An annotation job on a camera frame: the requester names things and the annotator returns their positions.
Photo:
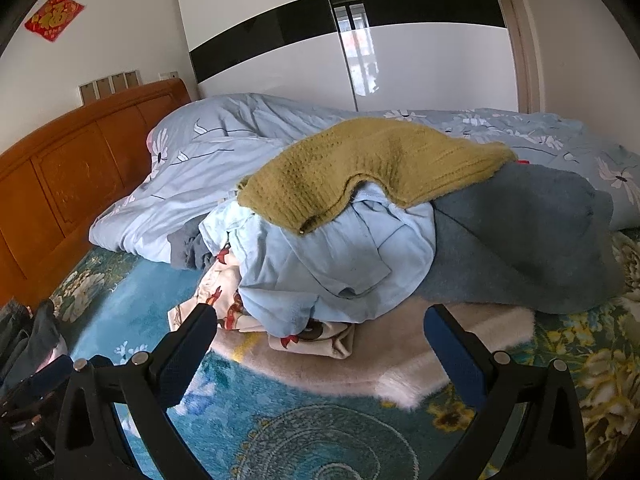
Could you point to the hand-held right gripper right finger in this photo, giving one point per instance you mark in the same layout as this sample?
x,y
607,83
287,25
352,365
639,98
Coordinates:
x,y
452,355

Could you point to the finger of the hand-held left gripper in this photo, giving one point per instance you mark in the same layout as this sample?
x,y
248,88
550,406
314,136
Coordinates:
x,y
47,375

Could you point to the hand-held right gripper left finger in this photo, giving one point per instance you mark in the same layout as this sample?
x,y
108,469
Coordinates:
x,y
184,355

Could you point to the mustard knitted sweater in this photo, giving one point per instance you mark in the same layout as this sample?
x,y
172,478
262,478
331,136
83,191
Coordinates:
x,y
350,160

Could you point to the pink garment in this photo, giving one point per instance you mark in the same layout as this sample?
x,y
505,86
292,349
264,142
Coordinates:
x,y
55,355

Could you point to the dark grey garment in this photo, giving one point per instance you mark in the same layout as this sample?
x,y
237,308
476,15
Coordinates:
x,y
35,330

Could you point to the grey cloth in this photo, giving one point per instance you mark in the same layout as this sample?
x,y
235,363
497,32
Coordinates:
x,y
187,250

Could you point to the cream cartoon print cloth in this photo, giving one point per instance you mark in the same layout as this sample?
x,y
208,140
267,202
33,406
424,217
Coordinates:
x,y
310,342

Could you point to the grey-blue sweatshirt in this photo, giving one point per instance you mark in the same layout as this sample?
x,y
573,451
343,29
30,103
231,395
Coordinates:
x,y
510,240

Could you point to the teal floral blanket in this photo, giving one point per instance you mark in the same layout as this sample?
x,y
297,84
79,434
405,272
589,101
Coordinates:
x,y
300,435

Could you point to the light blue shirt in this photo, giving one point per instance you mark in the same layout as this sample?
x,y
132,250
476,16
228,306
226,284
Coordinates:
x,y
325,260

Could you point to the wooden headboard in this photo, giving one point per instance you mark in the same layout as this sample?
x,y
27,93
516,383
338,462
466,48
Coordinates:
x,y
65,175

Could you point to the light blue floral duvet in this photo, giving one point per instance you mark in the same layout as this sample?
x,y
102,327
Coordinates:
x,y
210,150

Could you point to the white and black wardrobe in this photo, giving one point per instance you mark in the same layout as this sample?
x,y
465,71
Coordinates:
x,y
280,70

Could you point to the white wall socket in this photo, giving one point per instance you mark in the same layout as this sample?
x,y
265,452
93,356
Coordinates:
x,y
169,75

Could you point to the wall switch panel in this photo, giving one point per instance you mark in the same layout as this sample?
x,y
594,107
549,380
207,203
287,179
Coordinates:
x,y
110,85

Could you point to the cream door frame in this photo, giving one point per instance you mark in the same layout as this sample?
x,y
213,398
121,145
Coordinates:
x,y
520,35

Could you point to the red paper wall decoration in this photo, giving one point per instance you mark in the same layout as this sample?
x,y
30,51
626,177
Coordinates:
x,y
54,17

